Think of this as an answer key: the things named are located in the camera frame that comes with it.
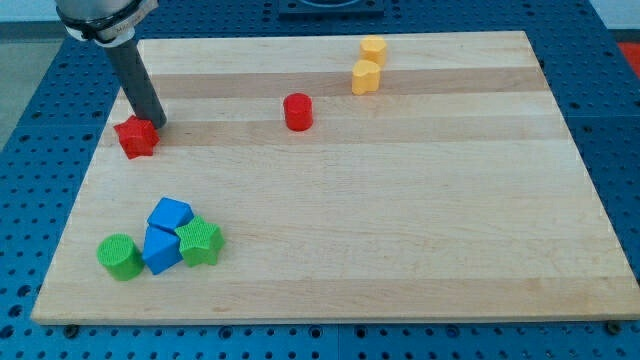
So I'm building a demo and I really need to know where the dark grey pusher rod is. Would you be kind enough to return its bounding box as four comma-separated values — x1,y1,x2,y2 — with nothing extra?
104,39,167,129

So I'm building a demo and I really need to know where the red star block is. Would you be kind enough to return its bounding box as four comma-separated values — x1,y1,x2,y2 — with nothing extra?
114,115,160,159

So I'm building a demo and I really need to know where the green star block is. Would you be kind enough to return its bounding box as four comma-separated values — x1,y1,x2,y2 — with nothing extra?
175,216,225,267

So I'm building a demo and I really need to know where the blue cube block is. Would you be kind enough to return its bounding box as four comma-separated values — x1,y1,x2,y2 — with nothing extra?
147,197,194,233

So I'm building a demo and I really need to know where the red cylinder block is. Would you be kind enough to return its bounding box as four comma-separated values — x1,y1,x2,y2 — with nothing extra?
283,93,313,131

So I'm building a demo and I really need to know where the blue triangle block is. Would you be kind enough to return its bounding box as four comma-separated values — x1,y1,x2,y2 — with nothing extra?
142,226,183,275

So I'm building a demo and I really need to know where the green cylinder block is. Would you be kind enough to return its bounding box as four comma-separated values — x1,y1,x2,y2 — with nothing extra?
96,233,144,281

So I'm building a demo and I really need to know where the yellow heart block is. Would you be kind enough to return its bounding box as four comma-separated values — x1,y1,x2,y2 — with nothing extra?
351,60,381,95

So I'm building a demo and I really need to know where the yellow hexagon block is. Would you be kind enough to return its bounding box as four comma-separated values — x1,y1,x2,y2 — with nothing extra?
359,35,387,67

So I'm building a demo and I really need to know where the wooden board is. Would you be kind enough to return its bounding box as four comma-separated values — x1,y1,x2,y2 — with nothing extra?
32,31,639,325

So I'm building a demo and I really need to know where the red object at right edge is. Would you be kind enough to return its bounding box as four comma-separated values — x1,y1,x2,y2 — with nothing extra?
617,42,640,77

